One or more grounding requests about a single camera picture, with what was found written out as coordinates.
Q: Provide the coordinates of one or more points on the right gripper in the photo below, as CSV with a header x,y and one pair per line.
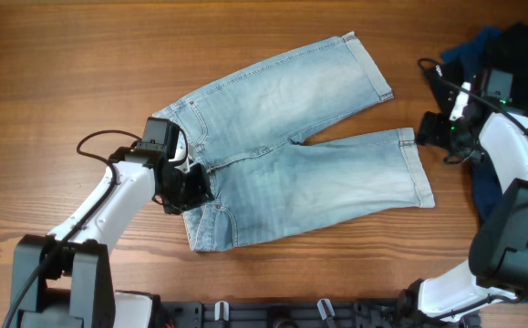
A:
x,y
432,129

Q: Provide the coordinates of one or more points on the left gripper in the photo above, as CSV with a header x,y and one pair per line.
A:
x,y
201,194

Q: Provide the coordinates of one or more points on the light blue denim shorts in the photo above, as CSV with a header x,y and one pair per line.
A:
x,y
249,132

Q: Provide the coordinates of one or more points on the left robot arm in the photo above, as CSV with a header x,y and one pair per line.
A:
x,y
63,279

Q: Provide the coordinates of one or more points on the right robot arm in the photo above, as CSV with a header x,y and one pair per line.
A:
x,y
496,270

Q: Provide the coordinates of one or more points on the dark blue folded garment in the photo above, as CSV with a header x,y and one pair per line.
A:
x,y
482,91

